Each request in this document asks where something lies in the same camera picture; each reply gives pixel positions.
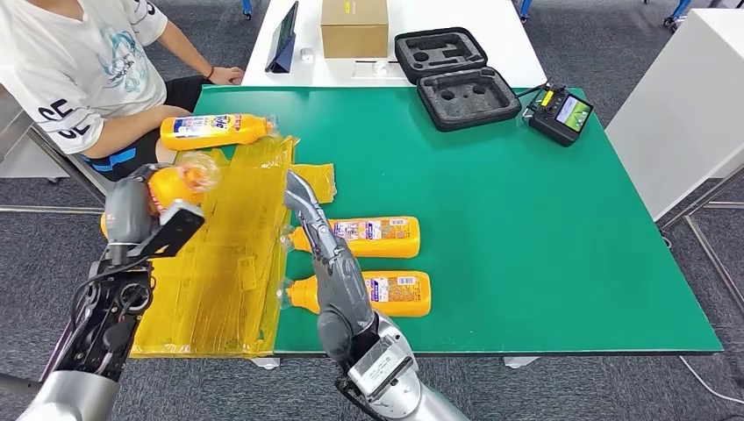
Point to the brown cardboard box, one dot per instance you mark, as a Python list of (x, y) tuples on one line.
[(354, 32)]

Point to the steel bench frame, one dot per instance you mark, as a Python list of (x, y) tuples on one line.
[(11, 125)]

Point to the black remote controller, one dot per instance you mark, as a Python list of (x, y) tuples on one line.
[(552, 123)]

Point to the person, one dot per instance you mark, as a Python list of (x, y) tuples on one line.
[(70, 58)]

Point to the white table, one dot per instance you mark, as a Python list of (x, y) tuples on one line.
[(494, 35)]

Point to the orange detergent bottle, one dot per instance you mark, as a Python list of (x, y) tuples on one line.
[(395, 247), (203, 142), (171, 189), (407, 305)]

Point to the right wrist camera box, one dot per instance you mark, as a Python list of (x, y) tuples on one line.
[(381, 369)]

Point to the white table foot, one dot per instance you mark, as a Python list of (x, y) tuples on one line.
[(520, 363), (264, 363)]

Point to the black foam-lined case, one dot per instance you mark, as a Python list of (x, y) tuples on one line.
[(465, 100)]

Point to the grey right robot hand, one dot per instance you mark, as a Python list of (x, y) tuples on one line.
[(343, 290)]

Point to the tablet in blue case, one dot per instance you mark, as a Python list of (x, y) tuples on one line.
[(283, 52)]

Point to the steel table frame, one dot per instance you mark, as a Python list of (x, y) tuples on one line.
[(726, 206)]

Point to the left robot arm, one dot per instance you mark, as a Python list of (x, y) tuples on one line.
[(99, 325)]

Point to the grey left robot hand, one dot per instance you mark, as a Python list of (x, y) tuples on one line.
[(125, 215)]

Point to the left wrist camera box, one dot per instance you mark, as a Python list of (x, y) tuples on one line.
[(174, 229)]

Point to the small white round object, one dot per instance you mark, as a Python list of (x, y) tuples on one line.
[(307, 55)]

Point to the grey metal tube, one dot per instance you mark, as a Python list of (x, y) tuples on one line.
[(17, 384)]

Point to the blue metal leg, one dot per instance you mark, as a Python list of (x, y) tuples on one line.
[(248, 8), (526, 9)]

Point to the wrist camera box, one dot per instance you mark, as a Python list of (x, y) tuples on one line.
[(174, 229), (381, 369)]

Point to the white cabinet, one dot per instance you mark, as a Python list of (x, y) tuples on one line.
[(686, 116)]

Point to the blue wheeled stand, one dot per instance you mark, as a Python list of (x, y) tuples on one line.
[(680, 10)]

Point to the yellow plastic-wrapped board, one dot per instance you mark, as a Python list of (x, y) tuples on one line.
[(232, 290)]

